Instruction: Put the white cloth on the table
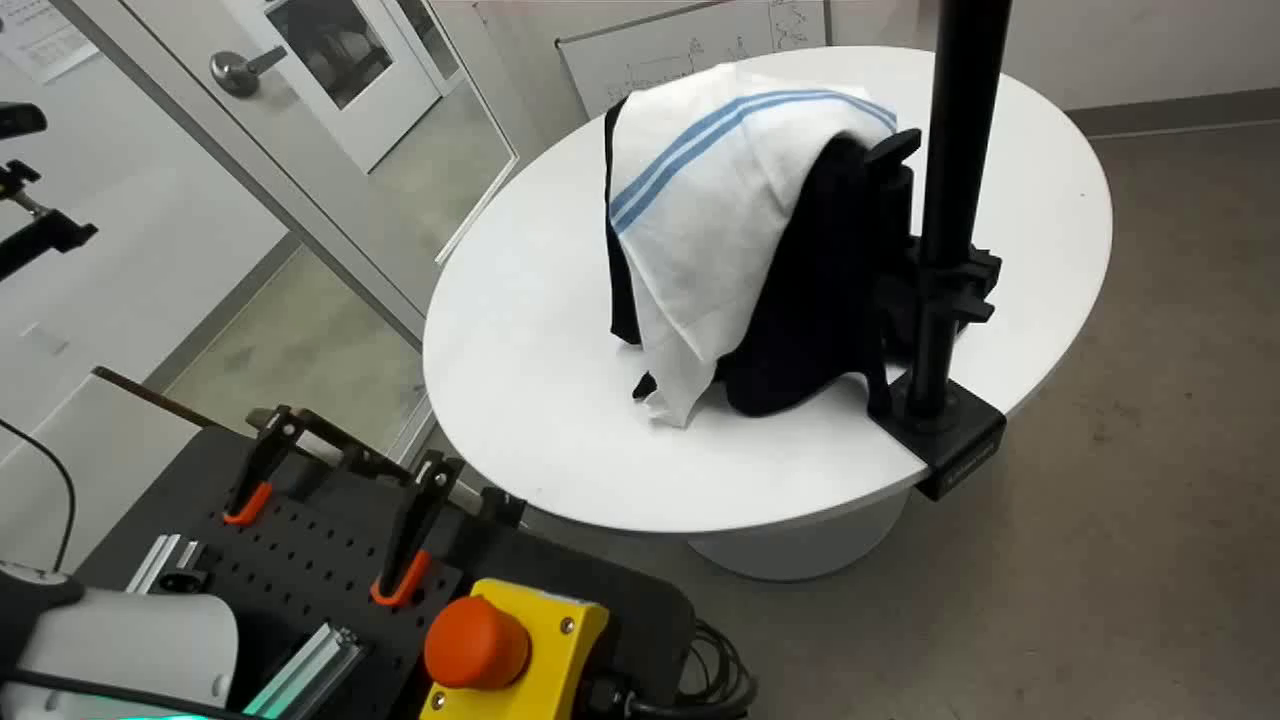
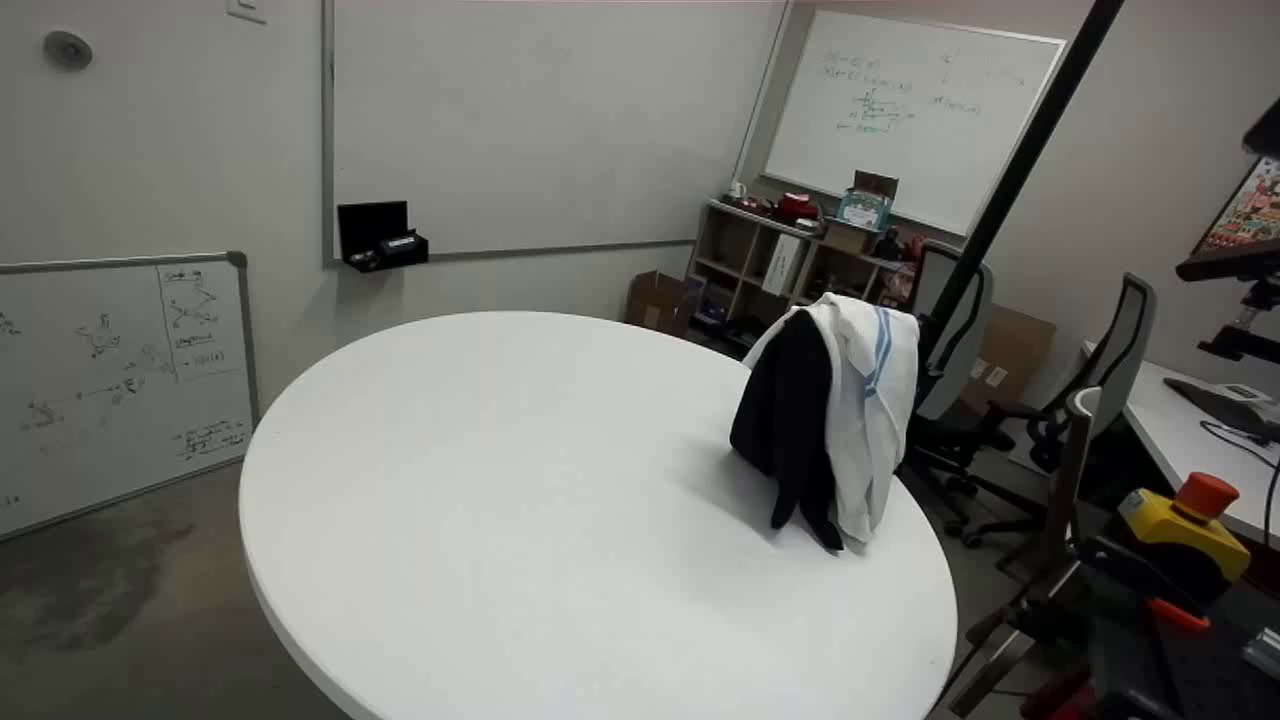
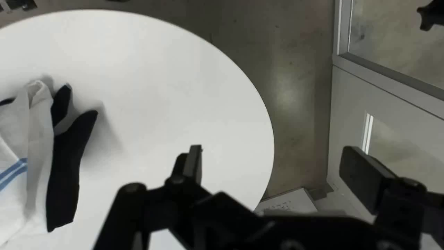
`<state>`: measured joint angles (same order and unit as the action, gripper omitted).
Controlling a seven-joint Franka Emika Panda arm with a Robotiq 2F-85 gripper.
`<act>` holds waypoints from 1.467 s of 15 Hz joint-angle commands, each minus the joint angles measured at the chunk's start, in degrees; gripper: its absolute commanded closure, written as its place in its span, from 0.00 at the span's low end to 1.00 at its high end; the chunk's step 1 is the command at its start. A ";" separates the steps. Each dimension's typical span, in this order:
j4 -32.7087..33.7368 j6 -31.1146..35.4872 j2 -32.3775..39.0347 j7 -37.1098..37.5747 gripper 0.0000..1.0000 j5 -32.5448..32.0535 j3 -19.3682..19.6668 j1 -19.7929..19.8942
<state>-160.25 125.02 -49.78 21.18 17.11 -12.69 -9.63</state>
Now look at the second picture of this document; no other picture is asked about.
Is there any black desk cable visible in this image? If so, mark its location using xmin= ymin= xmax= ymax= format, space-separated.
xmin=1194 ymin=417 xmax=1280 ymax=552

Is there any black diagonal pole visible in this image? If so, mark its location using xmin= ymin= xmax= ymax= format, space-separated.
xmin=914 ymin=0 xmax=1129 ymax=373

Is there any orange clamp handle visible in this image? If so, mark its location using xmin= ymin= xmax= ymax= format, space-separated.
xmin=1145 ymin=597 xmax=1216 ymax=642

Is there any yellow red emergency stop button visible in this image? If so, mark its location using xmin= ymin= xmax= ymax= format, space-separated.
xmin=1114 ymin=467 xmax=1254 ymax=584

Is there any grey black office chair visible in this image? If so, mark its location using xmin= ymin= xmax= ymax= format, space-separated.
xmin=1024 ymin=273 xmax=1158 ymax=546

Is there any round grey wall sensor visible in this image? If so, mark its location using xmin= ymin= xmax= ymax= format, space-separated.
xmin=40 ymin=29 xmax=94 ymax=78

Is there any red object on shelf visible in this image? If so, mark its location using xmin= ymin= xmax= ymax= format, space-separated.
xmin=775 ymin=189 xmax=823 ymax=230

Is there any large blank wall whiteboard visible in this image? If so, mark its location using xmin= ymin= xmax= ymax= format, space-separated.
xmin=314 ymin=0 xmax=792 ymax=269

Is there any whiteboard with green writing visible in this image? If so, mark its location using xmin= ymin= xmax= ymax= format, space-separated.
xmin=761 ymin=8 xmax=1073 ymax=242

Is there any blue box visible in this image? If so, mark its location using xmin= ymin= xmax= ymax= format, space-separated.
xmin=836 ymin=189 xmax=897 ymax=242

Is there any low whiteboard with sketches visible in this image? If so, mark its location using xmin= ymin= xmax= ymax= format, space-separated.
xmin=0 ymin=250 xmax=265 ymax=546

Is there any black marker holder tray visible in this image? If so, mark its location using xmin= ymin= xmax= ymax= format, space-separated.
xmin=335 ymin=196 xmax=433 ymax=275

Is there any computer monitor with colourful screen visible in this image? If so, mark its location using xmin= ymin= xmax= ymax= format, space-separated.
xmin=1171 ymin=96 xmax=1280 ymax=284

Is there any small brown cardboard box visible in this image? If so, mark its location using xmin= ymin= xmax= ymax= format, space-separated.
xmin=625 ymin=269 xmax=701 ymax=335

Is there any black monitor stand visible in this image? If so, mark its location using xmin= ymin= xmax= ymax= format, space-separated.
xmin=1194 ymin=275 xmax=1280 ymax=367

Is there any black mesh office chair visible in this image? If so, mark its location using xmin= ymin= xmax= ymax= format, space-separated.
xmin=901 ymin=242 xmax=1037 ymax=539

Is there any black cloth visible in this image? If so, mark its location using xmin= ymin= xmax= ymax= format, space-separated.
xmin=728 ymin=307 xmax=849 ymax=558

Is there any black keyboard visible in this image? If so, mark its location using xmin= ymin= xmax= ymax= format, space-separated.
xmin=1158 ymin=373 xmax=1280 ymax=443

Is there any white cloth with blue stripe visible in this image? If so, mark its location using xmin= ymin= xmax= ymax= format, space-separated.
xmin=738 ymin=294 xmax=924 ymax=558

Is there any grey metal stand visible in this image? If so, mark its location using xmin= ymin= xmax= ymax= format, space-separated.
xmin=935 ymin=385 xmax=1112 ymax=720

